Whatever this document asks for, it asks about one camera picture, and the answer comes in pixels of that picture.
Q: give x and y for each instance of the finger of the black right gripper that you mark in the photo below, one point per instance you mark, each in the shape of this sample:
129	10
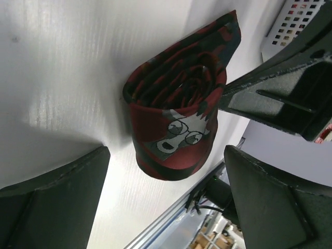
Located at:
291	92

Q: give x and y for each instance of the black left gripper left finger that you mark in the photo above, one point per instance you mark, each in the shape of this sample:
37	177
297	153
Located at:
56	209

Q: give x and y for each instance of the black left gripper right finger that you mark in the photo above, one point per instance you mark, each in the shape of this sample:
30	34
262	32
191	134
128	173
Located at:
277	209

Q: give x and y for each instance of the dark red patterned tie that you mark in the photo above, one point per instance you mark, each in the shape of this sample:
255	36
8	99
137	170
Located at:
173	100

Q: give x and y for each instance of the white plastic mesh basket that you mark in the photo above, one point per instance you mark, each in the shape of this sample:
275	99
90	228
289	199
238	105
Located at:
293	17

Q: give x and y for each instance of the aluminium mounting rail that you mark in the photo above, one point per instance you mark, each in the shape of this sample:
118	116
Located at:
156	228

